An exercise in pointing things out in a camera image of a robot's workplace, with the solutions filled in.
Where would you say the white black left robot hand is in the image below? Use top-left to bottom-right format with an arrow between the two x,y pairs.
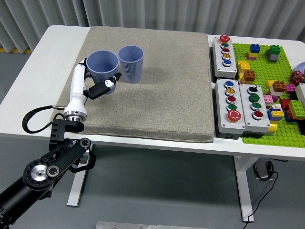
63,58 -> 122,118

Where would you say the blue ribbed cup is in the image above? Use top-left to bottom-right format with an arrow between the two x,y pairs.
86,49 -> 120,95
118,45 -> 144,83

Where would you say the grey-brown cushion mat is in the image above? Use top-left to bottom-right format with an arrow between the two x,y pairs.
50,25 -> 214,144

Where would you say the white table leg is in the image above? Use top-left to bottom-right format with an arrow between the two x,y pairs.
66,143 -> 94,207
233,155 -> 259,222

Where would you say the grey pleated curtain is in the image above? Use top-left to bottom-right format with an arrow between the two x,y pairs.
0,0 -> 305,54

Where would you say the slim grey five-button box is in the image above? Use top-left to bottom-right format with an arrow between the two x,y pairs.
211,35 -> 238,79

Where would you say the wide grey five-button box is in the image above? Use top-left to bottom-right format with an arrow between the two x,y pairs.
214,78 -> 246,139

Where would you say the orange building block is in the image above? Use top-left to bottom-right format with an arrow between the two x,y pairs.
243,70 -> 256,84

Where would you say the blue yellow pink block stack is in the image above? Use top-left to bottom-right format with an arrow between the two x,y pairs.
246,44 -> 261,61

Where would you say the green studded baseplate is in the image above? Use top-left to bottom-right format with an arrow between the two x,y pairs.
232,42 -> 305,146

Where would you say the yellow round block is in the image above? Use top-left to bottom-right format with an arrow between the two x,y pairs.
265,123 -> 278,136

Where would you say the grey power adapter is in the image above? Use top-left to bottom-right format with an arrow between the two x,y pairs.
253,161 -> 274,181

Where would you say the green grey block stack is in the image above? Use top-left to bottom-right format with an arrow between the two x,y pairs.
265,45 -> 282,63

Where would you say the orange white block stack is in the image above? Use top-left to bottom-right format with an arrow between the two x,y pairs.
269,81 -> 286,97

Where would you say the red building block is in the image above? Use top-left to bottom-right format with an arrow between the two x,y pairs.
279,98 -> 293,112

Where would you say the red valve handwheel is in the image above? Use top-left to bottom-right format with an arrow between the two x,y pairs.
289,71 -> 303,84

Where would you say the large green building block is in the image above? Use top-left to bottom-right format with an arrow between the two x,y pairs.
287,100 -> 305,120

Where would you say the large white block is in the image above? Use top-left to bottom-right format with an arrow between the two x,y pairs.
295,83 -> 305,108

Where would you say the pale blue bowl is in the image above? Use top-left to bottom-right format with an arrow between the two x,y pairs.
294,62 -> 305,77

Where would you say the grey selector switch button box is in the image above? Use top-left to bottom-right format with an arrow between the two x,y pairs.
238,83 -> 271,138

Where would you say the black floor cable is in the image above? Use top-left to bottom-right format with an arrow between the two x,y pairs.
244,170 -> 279,224

